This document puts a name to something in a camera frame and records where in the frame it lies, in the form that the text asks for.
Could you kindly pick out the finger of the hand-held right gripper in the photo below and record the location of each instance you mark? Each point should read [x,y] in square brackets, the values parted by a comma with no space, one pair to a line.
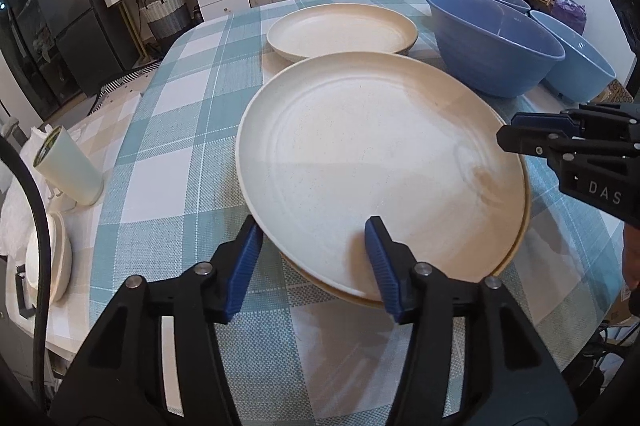
[542,121]
[530,140]

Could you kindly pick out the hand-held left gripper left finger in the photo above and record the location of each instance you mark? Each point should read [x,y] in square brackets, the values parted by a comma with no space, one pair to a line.
[244,266]

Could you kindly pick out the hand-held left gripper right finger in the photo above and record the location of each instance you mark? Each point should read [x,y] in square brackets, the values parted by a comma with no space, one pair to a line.
[382,271]

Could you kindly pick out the cream speckled plate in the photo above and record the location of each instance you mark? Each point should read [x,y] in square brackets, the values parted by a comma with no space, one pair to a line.
[320,287]
[340,28]
[370,166]

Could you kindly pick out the light blue bowl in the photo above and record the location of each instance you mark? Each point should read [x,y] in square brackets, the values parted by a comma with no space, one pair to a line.
[585,71]

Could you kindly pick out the person's right hand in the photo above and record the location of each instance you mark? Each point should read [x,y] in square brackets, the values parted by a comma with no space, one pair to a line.
[633,261]

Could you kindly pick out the brown patterned paper bag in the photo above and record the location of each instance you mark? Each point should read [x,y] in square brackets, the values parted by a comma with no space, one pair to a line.
[617,93]

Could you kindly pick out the purple bag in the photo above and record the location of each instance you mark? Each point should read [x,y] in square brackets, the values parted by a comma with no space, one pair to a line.
[570,13]

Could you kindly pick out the teal plaid tablecloth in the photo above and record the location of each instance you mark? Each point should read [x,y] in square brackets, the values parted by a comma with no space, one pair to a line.
[200,146]

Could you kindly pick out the white dish stack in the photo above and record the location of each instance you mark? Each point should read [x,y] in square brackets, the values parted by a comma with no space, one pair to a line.
[50,256]

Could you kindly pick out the beige plaid cloth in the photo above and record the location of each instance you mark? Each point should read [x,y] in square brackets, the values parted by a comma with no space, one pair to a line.
[120,116]

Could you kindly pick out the pale green tumbler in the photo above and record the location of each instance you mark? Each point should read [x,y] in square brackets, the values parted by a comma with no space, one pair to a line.
[70,171]

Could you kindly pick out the woven laundry basket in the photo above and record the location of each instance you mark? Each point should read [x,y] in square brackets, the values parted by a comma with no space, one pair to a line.
[165,16]

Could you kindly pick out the dark grey fridge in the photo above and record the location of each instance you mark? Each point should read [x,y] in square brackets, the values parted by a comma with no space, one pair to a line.
[80,6]

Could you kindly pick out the black glossy cabinet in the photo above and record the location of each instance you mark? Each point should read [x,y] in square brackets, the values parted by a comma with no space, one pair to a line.
[25,46]

